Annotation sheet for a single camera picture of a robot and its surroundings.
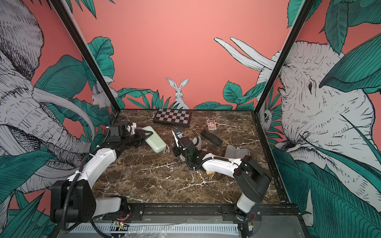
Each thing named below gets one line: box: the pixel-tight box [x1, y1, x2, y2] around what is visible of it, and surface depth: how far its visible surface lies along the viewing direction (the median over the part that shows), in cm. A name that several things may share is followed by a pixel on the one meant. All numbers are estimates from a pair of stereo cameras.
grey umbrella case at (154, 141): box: [141, 125, 167, 153], surface depth 83 cm
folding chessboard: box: [152, 108, 192, 128], surface depth 114 cm
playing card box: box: [207, 119, 217, 131], surface depth 113 cm
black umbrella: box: [200, 128, 223, 147], surface depth 102 cm
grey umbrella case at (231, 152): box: [224, 144, 251, 159], surface depth 98 cm
